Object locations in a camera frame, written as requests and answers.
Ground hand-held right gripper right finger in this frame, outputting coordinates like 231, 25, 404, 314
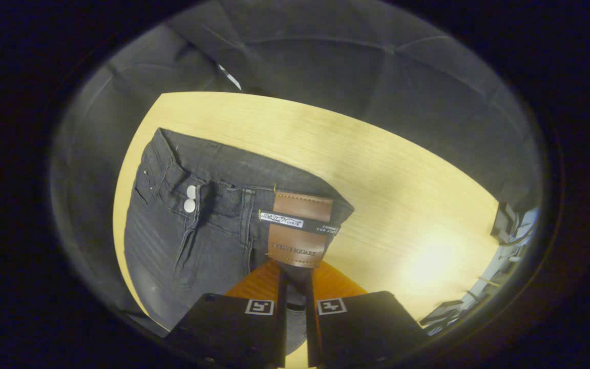
304, 260, 428, 368

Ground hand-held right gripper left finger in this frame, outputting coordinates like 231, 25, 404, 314
168, 259, 289, 368

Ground dark grey jeans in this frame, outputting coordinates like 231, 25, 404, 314
123, 127, 355, 357

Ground black backdrop cloth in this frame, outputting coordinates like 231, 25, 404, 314
52, 0, 541, 329

